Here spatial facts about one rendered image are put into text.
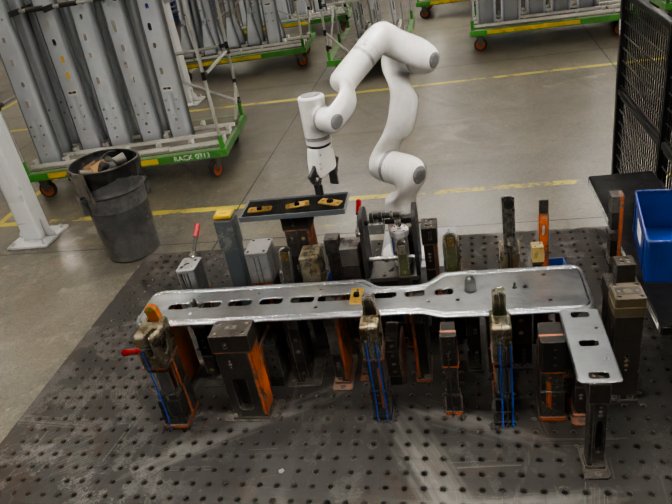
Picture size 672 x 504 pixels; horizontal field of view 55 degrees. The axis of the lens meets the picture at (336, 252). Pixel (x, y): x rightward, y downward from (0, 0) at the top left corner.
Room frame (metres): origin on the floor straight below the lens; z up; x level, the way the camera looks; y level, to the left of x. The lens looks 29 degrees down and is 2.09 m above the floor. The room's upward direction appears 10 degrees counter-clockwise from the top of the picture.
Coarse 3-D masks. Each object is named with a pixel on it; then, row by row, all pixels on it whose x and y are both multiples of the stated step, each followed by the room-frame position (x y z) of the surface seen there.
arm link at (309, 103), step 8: (304, 96) 1.98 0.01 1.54; (312, 96) 1.96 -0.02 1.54; (320, 96) 1.96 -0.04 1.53; (304, 104) 1.95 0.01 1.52; (312, 104) 1.94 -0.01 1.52; (320, 104) 1.95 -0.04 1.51; (304, 112) 1.95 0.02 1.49; (312, 112) 1.94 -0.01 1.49; (304, 120) 1.96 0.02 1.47; (312, 120) 1.93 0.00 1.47; (304, 128) 1.97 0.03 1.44; (312, 128) 1.94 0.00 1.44; (312, 136) 1.95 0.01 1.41; (320, 136) 1.94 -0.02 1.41
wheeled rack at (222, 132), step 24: (72, 0) 5.83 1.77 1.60; (96, 0) 5.78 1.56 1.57; (216, 0) 6.28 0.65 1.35; (216, 48) 6.30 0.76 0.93; (192, 120) 6.39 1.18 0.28; (216, 120) 5.38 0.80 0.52; (240, 120) 6.09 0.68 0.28; (72, 144) 6.19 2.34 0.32; (144, 144) 5.82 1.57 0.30; (168, 144) 5.74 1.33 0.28; (192, 144) 5.51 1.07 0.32; (216, 144) 5.48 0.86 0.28; (24, 168) 5.63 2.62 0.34; (48, 168) 5.69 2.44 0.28; (216, 168) 5.41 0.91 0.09; (48, 192) 5.68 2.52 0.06
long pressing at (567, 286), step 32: (224, 288) 1.81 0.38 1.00; (256, 288) 1.78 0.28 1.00; (288, 288) 1.75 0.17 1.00; (320, 288) 1.71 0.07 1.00; (384, 288) 1.64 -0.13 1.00; (416, 288) 1.61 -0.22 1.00; (448, 288) 1.58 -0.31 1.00; (480, 288) 1.55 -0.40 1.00; (512, 288) 1.52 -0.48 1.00; (544, 288) 1.49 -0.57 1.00; (576, 288) 1.47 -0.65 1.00; (192, 320) 1.67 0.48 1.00; (224, 320) 1.64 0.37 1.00; (256, 320) 1.61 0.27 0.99; (288, 320) 1.58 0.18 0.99
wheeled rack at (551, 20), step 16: (608, 0) 8.28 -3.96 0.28; (496, 16) 8.48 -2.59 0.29; (528, 16) 8.14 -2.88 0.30; (544, 16) 8.05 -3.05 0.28; (560, 16) 7.81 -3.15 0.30; (576, 16) 7.75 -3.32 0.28; (592, 16) 7.63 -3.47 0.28; (608, 16) 7.54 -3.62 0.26; (480, 32) 7.98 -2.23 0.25; (496, 32) 7.91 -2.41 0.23; (480, 48) 8.07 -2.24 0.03
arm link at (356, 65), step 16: (352, 48) 2.12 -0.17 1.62; (352, 64) 2.05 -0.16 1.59; (368, 64) 2.07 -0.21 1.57; (336, 80) 2.02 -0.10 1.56; (352, 80) 2.03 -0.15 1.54; (352, 96) 1.96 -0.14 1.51; (320, 112) 1.92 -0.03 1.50; (336, 112) 1.90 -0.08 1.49; (352, 112) 1.94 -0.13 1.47; (320, 128) 1.91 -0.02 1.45; (336, 128) 1.89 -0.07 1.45
